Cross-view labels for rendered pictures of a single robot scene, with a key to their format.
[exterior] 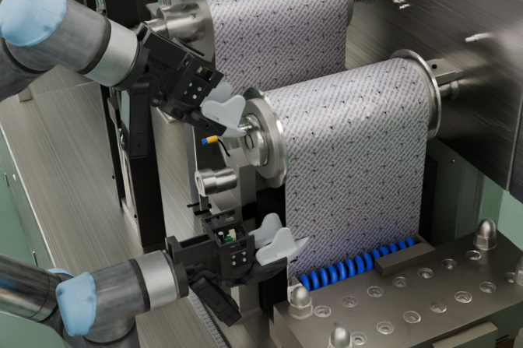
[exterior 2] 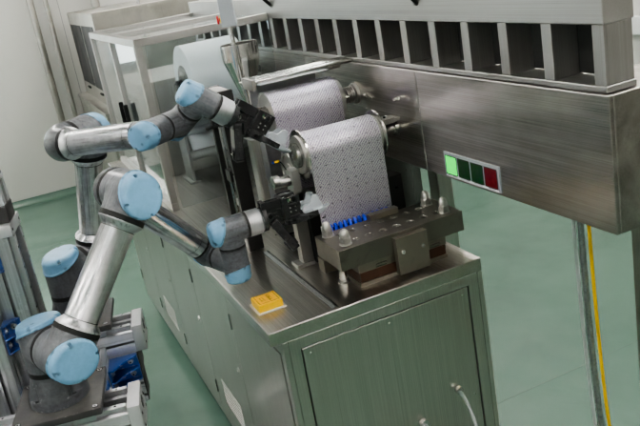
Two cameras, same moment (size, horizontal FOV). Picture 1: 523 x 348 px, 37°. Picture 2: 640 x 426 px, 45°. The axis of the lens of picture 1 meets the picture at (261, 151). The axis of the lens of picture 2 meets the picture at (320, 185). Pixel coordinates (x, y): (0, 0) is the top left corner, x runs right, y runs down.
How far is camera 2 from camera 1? 1.24 m
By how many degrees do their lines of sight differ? 16
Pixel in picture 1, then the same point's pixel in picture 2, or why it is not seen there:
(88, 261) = not seen: hidden behind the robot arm
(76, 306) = (216, 228)
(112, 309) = (233, 230)
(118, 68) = (228, 113)
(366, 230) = (361, 201)
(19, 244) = (171, 351)
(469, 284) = (414, 217)
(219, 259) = (283, 208)
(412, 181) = (381, 173)
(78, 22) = (210, 93)
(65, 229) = not seen: hidden behind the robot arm
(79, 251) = not seen: hidden behind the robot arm
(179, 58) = (254, 111)
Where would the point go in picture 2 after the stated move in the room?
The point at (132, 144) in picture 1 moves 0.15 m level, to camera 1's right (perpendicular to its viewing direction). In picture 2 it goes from (236, 153) to (290, 145)
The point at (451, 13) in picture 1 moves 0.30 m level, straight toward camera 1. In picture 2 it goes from (389, 91) to (370, 113)
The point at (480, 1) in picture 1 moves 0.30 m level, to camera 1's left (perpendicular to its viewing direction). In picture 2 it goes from (396, 78) to (296, 95)
